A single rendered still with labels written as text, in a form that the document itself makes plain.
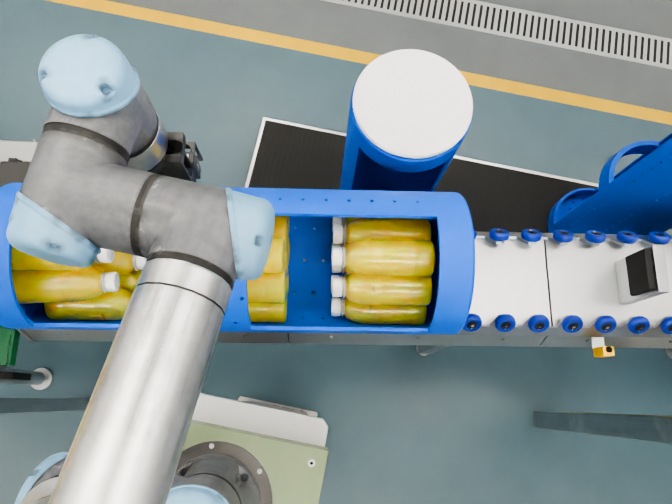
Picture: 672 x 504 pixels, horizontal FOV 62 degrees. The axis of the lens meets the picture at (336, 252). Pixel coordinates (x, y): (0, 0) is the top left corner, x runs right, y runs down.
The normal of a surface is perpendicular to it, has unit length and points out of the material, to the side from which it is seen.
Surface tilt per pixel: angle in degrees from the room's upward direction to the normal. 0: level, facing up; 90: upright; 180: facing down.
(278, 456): 1
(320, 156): 0
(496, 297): 0
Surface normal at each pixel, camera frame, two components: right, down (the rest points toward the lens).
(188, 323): 0.61, -0.27
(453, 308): 0.02, 0.57
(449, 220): 0.04, -0.55
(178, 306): 0.33, -0.40
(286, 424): 0.04, -0.25
